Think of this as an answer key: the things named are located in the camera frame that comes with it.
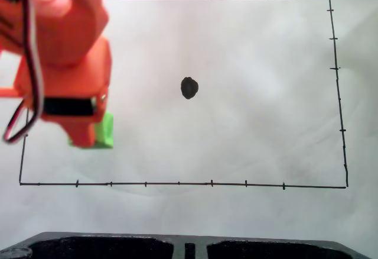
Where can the black foam tray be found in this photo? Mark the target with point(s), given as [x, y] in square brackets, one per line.
[189, 239]

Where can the white paper sheet drawn frame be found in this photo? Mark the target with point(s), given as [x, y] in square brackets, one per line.
[236, 123]

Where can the black dot mark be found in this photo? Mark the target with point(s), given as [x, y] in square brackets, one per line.
[189, 87]

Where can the green foam block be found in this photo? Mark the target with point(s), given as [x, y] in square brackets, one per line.
[104, 132]

